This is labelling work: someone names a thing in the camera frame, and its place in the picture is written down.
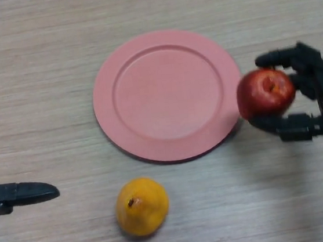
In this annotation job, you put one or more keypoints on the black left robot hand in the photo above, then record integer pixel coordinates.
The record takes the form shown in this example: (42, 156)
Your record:
(21, 194)

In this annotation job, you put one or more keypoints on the yellow pear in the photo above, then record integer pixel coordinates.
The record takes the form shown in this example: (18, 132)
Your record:
(145, 213)

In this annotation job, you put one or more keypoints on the pink round plate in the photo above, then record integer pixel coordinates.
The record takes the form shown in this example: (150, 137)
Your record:
(164, 97)

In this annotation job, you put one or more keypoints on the red apple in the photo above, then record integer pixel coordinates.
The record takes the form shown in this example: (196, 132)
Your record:
(261, 98)

